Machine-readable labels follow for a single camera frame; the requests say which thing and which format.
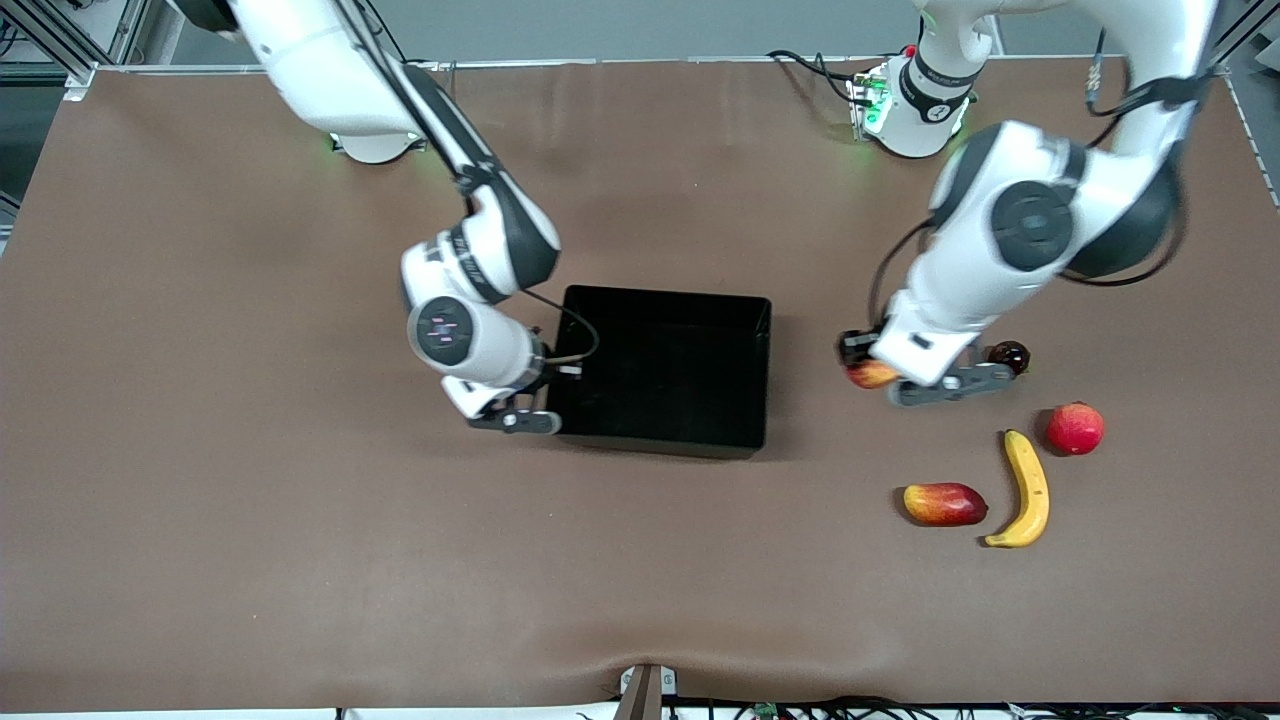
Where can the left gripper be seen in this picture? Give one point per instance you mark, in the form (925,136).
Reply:
(856,347)

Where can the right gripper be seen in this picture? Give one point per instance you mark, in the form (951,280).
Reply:
(550,375)

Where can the red yellow apple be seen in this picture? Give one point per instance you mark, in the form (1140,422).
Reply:
(870,376)

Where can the black plastic box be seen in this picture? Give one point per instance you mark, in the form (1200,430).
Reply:
(680,380)

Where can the yellow banana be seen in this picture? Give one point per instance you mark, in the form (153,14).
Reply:
(1030,490)

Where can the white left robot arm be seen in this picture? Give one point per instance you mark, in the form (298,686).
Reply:
(1030,220)

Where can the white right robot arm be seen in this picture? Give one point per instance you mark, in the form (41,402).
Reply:
(330,70)

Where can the dark purple plum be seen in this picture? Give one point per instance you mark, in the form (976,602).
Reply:
(1010,354)

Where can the red yellow mango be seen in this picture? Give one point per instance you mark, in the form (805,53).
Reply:
(945,504)

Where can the round red pomegranate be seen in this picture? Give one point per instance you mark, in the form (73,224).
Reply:
(1075,429)

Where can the aluminium frame profile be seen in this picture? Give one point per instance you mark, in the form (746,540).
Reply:
(1250,30)
(70,45)

